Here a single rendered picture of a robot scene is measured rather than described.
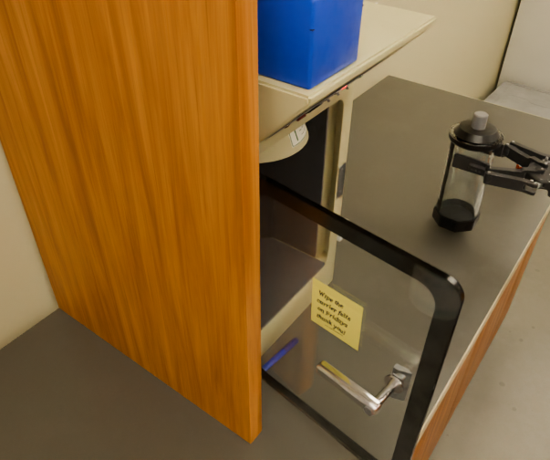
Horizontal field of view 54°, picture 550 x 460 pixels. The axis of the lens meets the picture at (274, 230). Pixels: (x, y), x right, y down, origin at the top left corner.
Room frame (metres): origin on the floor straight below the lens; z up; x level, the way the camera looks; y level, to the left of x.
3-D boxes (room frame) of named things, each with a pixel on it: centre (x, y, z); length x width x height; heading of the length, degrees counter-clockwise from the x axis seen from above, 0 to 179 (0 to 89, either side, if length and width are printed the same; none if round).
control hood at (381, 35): (0.67, -0.08, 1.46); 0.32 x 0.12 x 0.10; 144
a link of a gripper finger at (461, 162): (0.96, -0.40, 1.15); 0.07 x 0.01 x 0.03; 54
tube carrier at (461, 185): (1.01, -0.42, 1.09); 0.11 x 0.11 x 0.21
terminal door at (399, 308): (0.46, -0.07, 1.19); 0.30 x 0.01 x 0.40; 47
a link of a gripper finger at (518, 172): (0.92, -0.48, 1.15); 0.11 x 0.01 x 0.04; 82
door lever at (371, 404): (0.39, -0.10, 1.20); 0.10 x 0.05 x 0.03; 47
